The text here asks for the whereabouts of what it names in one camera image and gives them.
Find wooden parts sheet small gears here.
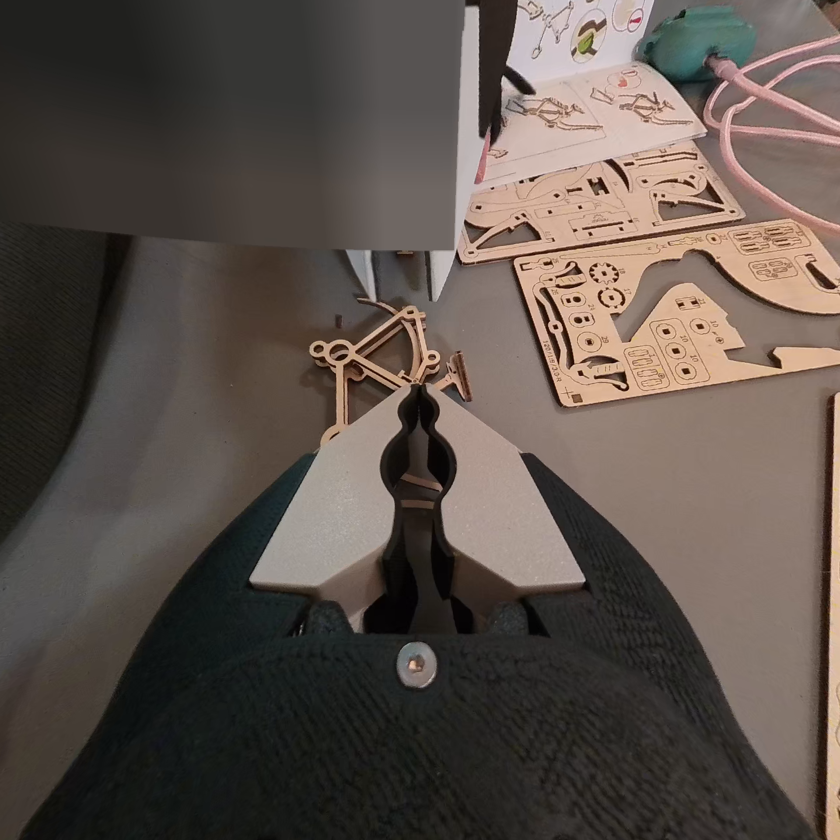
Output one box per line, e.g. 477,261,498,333
514,219,840,409

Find pink braided cable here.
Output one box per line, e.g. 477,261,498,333
701,34,840,238

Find wooden parts sheet wavy cutouts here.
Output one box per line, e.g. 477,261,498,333
820,390,840,840

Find wooden parts sheet triangular frames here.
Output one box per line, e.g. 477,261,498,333
456,140,746,267

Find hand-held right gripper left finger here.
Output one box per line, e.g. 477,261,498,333
249,386,413,632

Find wooden model frame assembly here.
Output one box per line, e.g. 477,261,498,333
308,298,475,510

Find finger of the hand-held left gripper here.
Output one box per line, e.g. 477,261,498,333
425,251,455,303
344,251,379,300

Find illustrated instruction sheet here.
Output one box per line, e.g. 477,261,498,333
511,0,658,67

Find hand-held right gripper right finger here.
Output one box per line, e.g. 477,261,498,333
425,387,587,629

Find open instruction booklet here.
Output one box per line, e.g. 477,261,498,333
481,62,707,183

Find teal plastic device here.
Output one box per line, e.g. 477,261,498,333
635,5,760,84

